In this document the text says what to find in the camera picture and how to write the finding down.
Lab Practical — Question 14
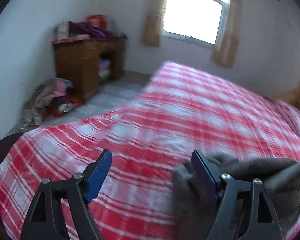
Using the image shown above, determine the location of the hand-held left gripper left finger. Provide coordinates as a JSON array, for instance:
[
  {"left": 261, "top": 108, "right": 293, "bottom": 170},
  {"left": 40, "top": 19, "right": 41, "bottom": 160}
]
[{"left": 20, "top": 149, "right": 113, "bottom": 240}]

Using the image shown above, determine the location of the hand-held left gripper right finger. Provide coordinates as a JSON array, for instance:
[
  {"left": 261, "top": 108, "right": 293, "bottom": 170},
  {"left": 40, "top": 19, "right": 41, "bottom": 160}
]
[{"left": 191, "top": 149, "right": 283, "bottom": 240}]

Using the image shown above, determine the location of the grey puffer jacket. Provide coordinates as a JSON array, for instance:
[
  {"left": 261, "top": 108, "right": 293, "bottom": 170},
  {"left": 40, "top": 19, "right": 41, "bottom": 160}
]
[{"left": 172, "top": 152, "right": 300, "bottom": 240}]

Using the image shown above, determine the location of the pile of clothes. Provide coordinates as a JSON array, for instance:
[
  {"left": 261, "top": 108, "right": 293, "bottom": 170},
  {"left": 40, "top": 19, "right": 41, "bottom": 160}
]
[{"left": 21, "top": 78, "right": 82, "bottom": 126}]

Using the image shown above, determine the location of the red plaid bed sheet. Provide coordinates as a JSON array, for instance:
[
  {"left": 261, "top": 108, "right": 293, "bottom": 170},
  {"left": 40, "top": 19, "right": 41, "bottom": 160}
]
[{"left": 0, "top": 60, "right": 300, "bottom": 240}]

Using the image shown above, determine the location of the brown wooden desk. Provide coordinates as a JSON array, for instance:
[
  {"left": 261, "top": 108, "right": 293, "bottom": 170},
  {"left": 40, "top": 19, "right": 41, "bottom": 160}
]
[{"left": 52, "top": 36, "right": 127, "bottom": 102}]

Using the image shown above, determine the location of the flat pink box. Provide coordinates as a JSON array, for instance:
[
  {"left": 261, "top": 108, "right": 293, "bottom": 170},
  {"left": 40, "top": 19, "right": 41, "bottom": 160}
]
[{"left": 52, "top": 35, "right": 89, "bottom": 43}]

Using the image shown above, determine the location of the purple cloth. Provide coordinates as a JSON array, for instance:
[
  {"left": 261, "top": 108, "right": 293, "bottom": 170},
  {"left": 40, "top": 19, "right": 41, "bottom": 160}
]
[{"left": 69, "top": 21, "right": 115, "bottom": 39}]

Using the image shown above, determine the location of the beige curtain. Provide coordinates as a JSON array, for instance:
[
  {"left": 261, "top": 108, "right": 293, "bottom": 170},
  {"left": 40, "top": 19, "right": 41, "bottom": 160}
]
[
  {"left": 141, "top": 0, "right": 169, "bottom": 47},
  {"left": 211, "top": 0, "right": 245, "bottom": 68}
]

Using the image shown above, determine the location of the white box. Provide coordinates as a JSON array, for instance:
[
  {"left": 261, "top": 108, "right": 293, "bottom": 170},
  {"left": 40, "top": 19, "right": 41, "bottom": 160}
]
[{"left": 55, "top": 21, "right": 70, "bottom": 40}]

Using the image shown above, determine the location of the red box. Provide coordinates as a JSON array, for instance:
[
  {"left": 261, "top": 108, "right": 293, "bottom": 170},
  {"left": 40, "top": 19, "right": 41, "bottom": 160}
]
[{"left": 86, "top": 15, "right": 108, "bottom": 29}]

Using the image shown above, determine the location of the sliding window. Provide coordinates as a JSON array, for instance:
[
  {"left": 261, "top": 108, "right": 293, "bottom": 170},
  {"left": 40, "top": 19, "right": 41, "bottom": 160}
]
[{"left": 161, "top": 0, "right": 232, "bottom": 47}]

